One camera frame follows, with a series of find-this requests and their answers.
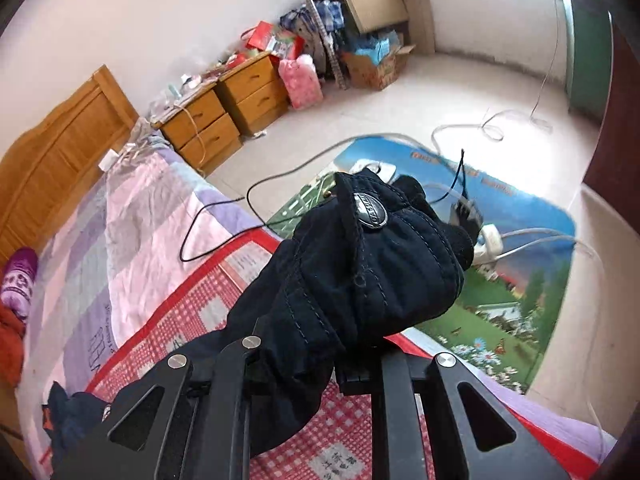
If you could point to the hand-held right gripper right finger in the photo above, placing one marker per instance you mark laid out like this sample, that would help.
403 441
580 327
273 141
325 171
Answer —
395 410

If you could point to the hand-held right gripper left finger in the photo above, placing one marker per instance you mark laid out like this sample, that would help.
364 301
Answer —
232 390

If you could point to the dark navy jacket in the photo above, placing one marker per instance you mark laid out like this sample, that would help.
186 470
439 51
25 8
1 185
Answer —
375 270

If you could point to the red checkered cloth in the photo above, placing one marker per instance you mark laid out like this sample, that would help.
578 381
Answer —
210 310

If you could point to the landscape printed floor mat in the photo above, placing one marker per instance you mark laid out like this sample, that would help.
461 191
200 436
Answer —
500 300

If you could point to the white power strip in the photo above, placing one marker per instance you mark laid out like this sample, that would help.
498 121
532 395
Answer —
372 167
487 245

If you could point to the black power adapter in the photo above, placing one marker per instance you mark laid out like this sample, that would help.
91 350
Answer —
465 215

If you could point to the purple patchwork bed sheet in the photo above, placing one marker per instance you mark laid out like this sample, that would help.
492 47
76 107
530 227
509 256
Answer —
125 210

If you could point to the orange-red down jacket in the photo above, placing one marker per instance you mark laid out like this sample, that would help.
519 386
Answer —
10 340

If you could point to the purple patterned pillow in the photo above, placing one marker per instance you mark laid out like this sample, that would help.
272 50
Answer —
20 280

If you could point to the white charger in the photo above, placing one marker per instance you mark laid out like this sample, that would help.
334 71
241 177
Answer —
108 163

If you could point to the wooden two-drawer nightstand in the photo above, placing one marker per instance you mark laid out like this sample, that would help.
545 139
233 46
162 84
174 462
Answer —
255 95
200 125

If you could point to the wooden headboard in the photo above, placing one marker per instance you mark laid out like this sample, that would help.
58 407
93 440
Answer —
60 150

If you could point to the pink gift bag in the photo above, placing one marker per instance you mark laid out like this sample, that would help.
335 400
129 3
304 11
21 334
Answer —
300 82

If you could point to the open printed cardboard box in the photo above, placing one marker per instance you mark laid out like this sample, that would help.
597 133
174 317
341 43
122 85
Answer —
380 72

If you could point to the dark brown wooden door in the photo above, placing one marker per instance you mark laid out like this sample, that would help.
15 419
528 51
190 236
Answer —
620 135

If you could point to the blue packets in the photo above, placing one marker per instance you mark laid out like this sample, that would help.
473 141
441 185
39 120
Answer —
377 45

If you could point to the blue plaid cloth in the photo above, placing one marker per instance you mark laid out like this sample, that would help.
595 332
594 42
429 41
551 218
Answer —
310 17

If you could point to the green door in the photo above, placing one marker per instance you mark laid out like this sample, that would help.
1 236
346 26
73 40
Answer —
590 60

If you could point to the large closed cardboard box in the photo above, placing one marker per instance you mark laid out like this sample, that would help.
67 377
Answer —
375 5

